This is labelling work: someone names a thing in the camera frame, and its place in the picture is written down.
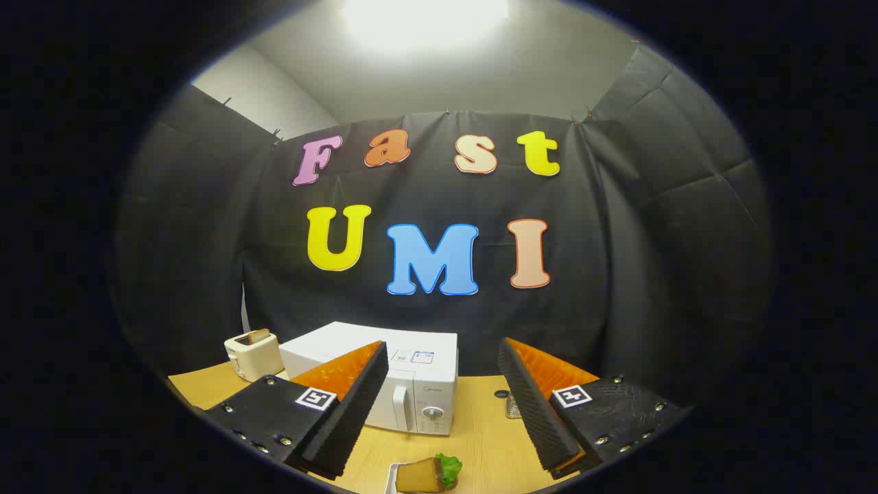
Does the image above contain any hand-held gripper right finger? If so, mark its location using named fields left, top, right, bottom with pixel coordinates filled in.
left=498, top=337, right=690, bottom=480

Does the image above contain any brown bread lettuce sandwich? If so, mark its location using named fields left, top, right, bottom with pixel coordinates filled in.
left=395, top=453, right=463, bottom=494

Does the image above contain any white microwave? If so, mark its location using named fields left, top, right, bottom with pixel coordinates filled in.
left=278, top=321, right=459, bottom=436

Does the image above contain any black backdrop cloth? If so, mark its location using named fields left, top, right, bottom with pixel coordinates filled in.
left=117, top=41, right=776, bottom=412

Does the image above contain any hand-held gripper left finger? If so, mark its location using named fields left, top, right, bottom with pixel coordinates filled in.
left=203, top=340, right=390, bottom=481

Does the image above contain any ceiling light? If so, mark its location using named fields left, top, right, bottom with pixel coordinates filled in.
left=340, top=0, right=512, bottom=52

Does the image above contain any cream toaster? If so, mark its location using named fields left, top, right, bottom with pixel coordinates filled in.
left=224, top=329, right=285, bottom=383

